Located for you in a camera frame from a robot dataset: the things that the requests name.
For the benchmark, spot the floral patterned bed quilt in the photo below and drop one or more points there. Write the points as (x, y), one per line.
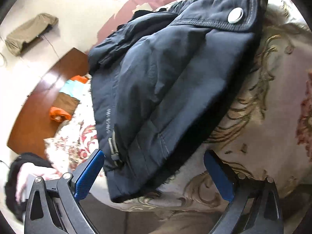
(265, 133)

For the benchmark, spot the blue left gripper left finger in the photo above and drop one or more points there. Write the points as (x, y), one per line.
(86, 173)

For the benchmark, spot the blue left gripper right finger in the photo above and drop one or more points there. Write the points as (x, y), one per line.
(222, 175)

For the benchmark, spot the pink fluffy garment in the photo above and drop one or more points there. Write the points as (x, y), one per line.
(28, 172)

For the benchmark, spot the orange brown blue pillow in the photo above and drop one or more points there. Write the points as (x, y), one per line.
(68, 99)

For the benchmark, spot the wooden brown headboard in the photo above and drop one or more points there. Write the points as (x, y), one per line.
(33, 123)

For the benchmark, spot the dark navy padded jacket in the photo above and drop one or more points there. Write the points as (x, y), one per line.
(163, 82)

